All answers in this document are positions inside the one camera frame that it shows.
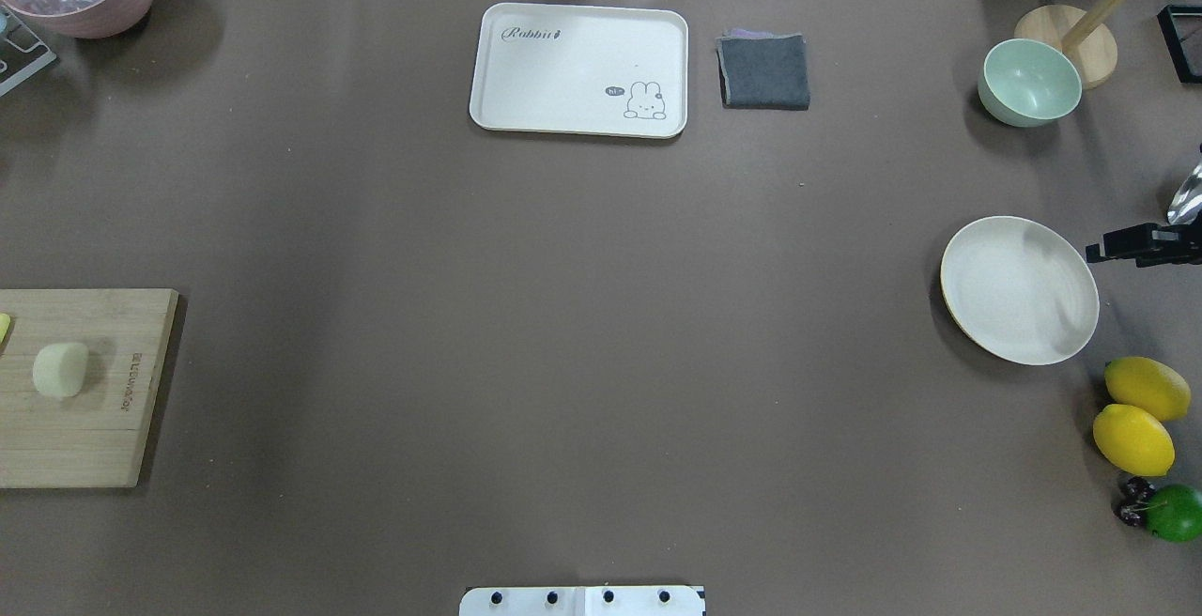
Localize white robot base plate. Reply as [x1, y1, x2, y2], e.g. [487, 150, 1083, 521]
[458, 584, 707, 615]

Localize upper yellow lemon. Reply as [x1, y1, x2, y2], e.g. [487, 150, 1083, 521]
[1103, 356, 1191, 421]

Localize metal scoop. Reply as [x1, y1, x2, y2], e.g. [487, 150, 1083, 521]
[1166, 162, 1202, 225]

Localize wooden cutting board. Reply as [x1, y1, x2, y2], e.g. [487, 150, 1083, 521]
[1, 289, 179, 488]

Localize wooden cup stand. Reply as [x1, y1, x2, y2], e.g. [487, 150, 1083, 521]
[1013, 0, 1126, 90]

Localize grey folded cloth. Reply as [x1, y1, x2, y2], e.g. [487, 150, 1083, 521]
[718, 29, 811, 111]

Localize cream rabbit tray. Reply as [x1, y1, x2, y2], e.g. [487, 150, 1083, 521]
[469, 2, 688, 138]

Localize green lime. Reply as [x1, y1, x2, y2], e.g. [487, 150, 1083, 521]
[1147, 485, 1201, 543]

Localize cream round plate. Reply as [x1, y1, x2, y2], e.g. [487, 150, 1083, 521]
[939, 215, 1100, 366]

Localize green bowl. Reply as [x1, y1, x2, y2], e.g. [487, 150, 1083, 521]
[976, 39, 1085, 128]

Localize lower yellow lemon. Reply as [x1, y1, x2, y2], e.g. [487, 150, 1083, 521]
[1091, 405, 1176, 476]

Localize white steamed bun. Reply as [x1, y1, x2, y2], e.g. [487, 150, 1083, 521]
[31, 342, 89, 399]

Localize dark cherries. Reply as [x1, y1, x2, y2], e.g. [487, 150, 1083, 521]
[1115, 476, 1158, 528]

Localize black glass tray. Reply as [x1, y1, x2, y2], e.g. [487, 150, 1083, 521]
[1156, 5, 1201, 85]

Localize yellow lemon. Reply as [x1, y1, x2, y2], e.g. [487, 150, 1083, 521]
[1103, 356, 1191, 421]
[1091, 405, 1176, 476]

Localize white cup rack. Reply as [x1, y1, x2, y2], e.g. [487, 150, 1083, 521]
[0, 6, 56, 97]

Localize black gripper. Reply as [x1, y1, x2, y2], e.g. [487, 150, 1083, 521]
[1085, 223, 1201, 267]

